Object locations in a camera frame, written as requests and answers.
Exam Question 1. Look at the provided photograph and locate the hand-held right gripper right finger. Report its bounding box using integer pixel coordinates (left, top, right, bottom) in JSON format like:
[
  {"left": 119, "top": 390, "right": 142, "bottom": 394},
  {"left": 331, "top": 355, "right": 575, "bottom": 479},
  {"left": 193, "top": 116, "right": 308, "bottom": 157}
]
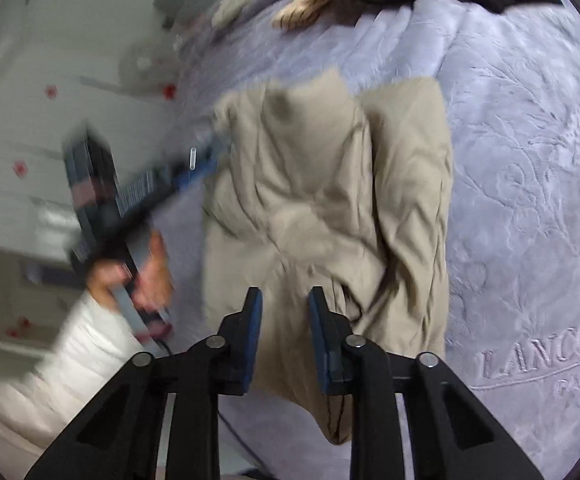
[{"left": 307, "top": 286, "right": 546, "bottom": 480}]

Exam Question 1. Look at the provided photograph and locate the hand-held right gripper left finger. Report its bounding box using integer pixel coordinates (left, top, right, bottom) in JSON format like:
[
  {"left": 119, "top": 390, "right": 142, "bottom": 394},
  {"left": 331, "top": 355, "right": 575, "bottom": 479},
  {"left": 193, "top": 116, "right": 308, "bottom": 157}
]
[{"left": 22, "top": 286, "right": 264, "bottom": 480}]

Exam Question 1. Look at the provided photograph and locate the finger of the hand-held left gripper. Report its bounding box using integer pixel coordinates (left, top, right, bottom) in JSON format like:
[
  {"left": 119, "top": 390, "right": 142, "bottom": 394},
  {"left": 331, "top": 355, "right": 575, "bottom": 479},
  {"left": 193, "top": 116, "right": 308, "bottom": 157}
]
[{"left": 167, "top": 135, "right": 233, "bottom": 196}]

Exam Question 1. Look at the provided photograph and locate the beige puffer jacket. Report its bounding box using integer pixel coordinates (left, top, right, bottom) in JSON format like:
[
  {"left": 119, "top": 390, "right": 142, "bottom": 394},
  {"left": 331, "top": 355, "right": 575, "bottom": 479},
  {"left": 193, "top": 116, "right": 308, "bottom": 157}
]
[{"left": 201, "top": 67, "right": 456, "bottom": 446}]

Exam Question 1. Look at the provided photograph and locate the person's left forearm white sleeve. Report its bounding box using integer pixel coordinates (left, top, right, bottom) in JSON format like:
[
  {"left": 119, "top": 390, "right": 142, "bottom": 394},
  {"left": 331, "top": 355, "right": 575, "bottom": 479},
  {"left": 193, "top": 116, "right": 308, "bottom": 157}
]
[{"left": 0, "top": 290, "right": 163, "bottom": 476}]

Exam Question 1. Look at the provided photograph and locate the person's left hand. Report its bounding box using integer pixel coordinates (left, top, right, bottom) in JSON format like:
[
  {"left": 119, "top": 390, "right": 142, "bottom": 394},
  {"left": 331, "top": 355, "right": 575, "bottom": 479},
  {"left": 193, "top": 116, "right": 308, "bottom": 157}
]
[{"left": 87, "top": 232, "right": 176, "bottom": 313}]

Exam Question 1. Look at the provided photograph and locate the white cabinet with red flowers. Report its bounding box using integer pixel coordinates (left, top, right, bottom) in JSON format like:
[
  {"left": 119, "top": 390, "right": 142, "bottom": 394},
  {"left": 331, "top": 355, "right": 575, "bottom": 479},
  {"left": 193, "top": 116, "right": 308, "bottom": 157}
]
[{"left": 0, "top": 72, "right": 181, "bottom": 361}]

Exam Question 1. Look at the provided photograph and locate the white electric fan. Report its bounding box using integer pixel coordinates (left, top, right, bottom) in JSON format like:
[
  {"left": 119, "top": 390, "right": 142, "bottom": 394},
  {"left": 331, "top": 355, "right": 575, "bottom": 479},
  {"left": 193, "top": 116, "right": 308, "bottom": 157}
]
[{"left": 117, "top": 42, "right": 177, "bottom": 97}]

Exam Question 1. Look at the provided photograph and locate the lavender embossed blanket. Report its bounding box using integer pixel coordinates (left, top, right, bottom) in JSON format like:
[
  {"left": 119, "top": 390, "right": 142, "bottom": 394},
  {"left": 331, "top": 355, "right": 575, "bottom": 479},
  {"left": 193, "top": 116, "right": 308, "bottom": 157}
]
[{"left": 145, "top": 0, "right": 580, "bottom": 480}]

